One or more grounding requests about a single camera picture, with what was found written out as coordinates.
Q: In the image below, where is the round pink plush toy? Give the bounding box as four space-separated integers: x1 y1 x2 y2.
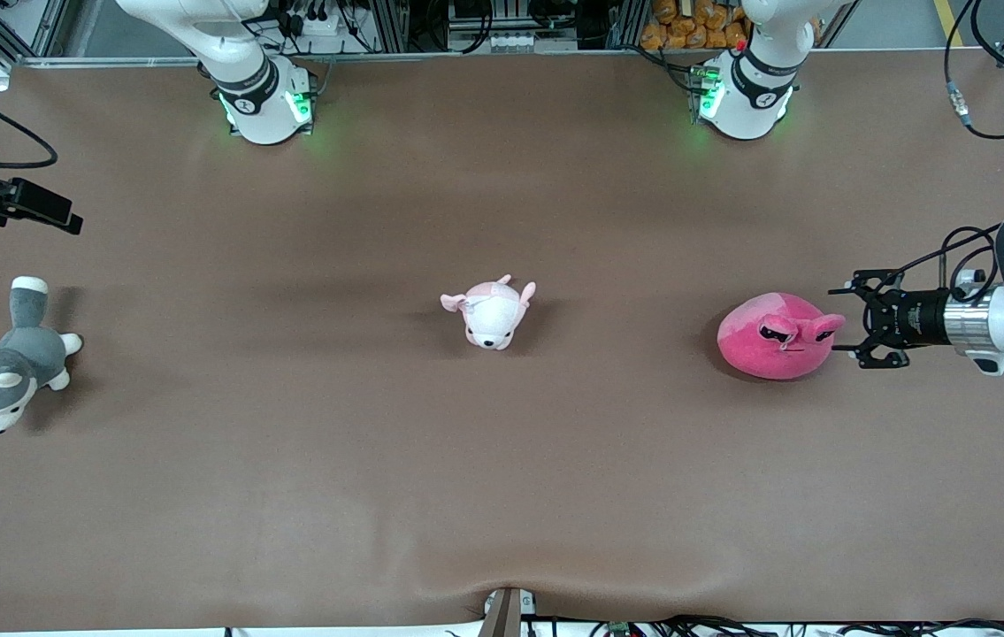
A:
717 292 847 381

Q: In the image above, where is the grey white husky plush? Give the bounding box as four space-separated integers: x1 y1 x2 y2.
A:
0 276 83 434

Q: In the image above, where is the bag of orange toys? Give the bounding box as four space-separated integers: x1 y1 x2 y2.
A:
640 0 750 51

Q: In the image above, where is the white power strip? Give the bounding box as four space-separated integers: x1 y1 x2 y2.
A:
276 0 361 41

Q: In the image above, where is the small white pink plush dog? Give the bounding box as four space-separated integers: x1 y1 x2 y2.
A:
440 274 537 351

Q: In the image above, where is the brown table cover cloth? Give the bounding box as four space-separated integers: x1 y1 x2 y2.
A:
0 49 1004 634

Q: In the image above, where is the white terminal block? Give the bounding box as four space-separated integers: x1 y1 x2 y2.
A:
488 32 556 52

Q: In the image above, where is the aluminium table edge rail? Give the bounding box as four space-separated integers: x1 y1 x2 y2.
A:
0 51 706 70

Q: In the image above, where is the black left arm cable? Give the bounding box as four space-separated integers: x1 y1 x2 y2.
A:
904 0 1004 302

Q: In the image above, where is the metal table edge bracket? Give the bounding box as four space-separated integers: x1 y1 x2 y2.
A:
478 587 540 637

